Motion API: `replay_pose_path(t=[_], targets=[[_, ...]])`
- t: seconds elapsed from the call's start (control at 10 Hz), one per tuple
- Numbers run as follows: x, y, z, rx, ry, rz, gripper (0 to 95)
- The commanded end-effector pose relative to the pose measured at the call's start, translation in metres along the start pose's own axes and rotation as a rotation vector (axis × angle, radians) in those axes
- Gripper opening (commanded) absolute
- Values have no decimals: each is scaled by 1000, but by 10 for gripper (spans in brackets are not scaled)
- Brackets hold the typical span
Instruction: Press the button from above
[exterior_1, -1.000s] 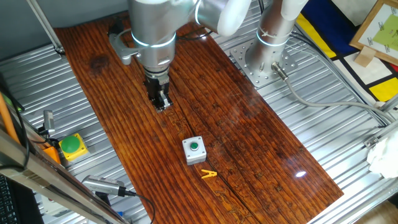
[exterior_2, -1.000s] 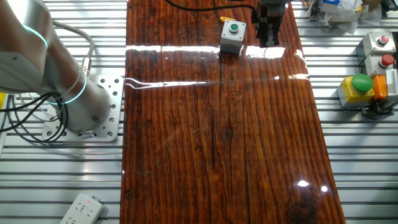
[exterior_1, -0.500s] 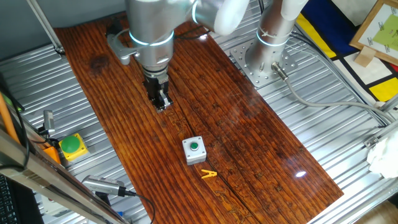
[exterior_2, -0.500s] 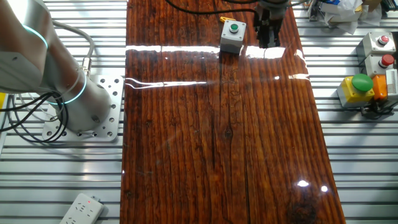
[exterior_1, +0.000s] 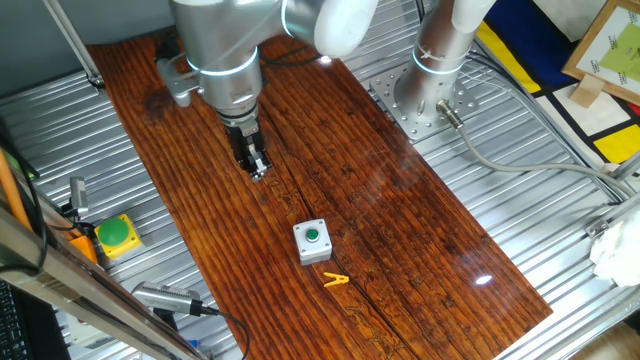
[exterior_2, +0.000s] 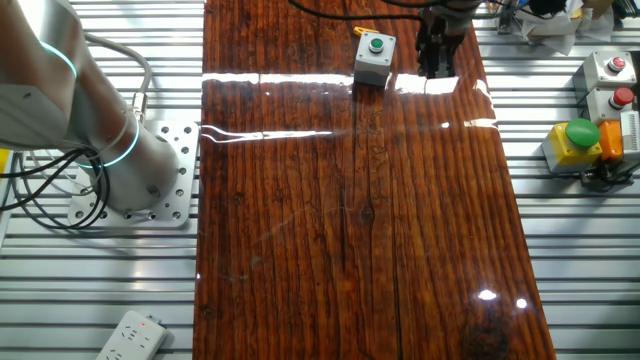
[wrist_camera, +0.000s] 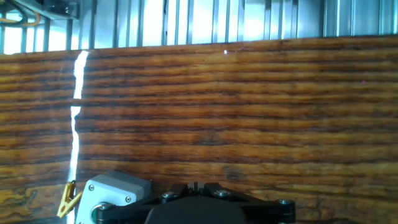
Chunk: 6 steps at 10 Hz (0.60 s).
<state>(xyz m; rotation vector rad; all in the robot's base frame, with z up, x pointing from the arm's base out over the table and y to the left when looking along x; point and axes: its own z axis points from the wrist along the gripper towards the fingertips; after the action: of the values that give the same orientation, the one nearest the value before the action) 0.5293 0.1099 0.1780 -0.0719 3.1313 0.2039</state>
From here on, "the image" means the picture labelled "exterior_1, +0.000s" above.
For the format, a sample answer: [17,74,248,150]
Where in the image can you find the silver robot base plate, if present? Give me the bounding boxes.
[368,62,480,142]

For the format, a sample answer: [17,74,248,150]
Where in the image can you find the white crumpled cloth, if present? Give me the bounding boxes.
[588,209,640,289]

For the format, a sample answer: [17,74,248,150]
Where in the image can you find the aluminium frame beam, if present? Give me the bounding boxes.
[0,204,209,360]

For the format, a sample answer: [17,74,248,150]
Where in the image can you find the brown wooden board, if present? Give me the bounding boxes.
[85,0,554,360]

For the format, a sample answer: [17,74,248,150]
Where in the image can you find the colourful block pattern mat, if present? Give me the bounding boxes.
[474,0,640,166]

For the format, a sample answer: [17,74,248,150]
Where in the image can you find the small wooden block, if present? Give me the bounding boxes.
[569,73,605,109]

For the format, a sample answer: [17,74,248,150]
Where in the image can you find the orange plastic block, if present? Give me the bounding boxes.
[68,234,100,265]

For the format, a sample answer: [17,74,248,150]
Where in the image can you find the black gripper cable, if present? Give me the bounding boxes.
[257,44,324,69]

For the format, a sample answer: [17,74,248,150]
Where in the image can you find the wooden picture frame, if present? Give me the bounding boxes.
[560,0,640,107]

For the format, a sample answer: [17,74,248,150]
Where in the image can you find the grey box small red button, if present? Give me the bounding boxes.
[64,312,109,349]

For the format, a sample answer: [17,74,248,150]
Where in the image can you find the black camera cable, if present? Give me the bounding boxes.
[188,298,251,360]

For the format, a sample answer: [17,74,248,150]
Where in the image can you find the aluminium pole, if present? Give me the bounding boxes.
[42,0,106,90]

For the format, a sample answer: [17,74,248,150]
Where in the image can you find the metal corner bracket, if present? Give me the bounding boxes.
[584,217,611,239]

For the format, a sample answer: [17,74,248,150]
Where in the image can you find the white paper sheet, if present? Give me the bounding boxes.
[532,0,609,44]

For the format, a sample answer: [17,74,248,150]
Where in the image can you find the black wrist camera grey bracket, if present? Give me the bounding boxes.
[154,33,204,109]

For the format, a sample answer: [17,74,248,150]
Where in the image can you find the grey box green push button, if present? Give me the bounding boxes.
[292,218,334,267]

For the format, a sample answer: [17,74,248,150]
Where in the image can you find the silver depth camera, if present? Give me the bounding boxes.
[131,280,202,316]
[68,176,90,217]

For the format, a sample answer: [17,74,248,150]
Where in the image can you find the orange pole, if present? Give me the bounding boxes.
[0,147,34,234]

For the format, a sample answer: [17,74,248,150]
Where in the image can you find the yellow box green mushroom button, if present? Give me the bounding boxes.
[94,213,143,260]

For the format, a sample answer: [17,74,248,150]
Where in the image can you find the black keyboard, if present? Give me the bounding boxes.
[0,279,29,360]

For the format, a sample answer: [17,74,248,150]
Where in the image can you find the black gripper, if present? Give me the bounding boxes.
[218,105,274,182]

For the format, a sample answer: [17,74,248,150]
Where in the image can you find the yellow clothespin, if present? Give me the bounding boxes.
[322,271,350,288]

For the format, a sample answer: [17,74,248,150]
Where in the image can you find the thick grey cable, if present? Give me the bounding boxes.
[435,98,639,199]

